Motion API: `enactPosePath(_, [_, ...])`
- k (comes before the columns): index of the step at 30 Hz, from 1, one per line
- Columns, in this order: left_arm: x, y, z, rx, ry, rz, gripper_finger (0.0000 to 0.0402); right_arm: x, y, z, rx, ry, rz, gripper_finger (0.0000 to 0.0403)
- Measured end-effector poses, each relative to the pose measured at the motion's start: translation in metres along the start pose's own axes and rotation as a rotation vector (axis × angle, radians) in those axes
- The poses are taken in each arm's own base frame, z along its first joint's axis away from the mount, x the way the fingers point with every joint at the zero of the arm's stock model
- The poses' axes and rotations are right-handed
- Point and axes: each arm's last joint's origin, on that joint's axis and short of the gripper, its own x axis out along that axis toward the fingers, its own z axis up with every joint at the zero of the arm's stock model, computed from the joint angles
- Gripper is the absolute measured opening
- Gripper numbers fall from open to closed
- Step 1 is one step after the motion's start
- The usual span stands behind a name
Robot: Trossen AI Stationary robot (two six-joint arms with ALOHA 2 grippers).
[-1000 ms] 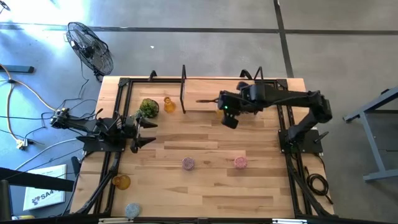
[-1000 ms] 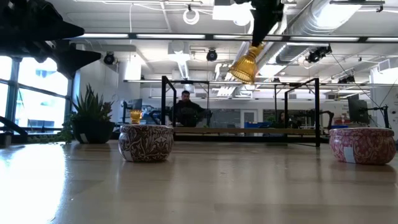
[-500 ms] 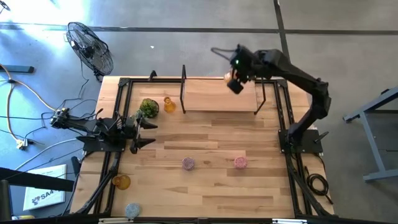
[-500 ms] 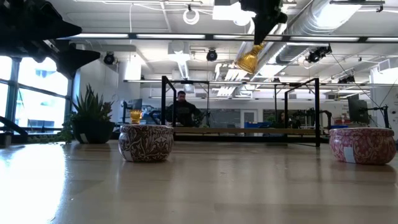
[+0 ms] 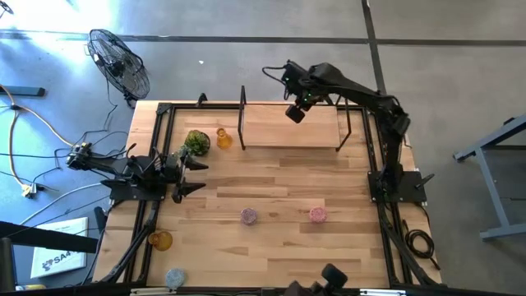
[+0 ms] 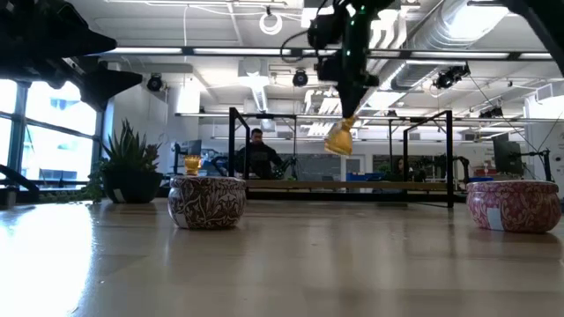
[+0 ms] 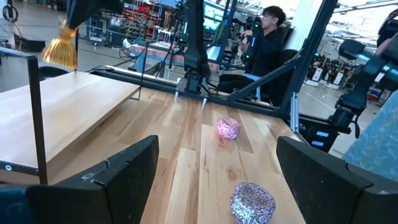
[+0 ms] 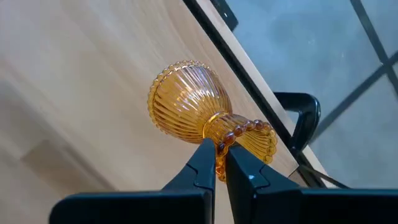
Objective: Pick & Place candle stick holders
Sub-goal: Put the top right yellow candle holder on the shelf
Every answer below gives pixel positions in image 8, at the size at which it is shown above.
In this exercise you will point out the black table clamp hook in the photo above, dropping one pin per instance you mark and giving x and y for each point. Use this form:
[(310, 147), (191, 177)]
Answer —
[(308, 115)]

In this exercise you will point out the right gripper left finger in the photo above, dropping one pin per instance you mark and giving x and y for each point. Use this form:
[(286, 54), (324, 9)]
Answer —
[(140, 208)]

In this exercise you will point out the amber glass candlestick holder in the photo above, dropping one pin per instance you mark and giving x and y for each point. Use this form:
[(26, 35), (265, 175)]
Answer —
[(186, 102)]

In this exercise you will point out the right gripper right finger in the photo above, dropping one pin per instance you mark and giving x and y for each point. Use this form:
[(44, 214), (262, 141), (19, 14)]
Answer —
[(311, 208)]

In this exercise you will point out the black metal bracket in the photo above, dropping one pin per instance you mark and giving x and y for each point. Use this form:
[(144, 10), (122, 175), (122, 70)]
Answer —
[(224, 12)]

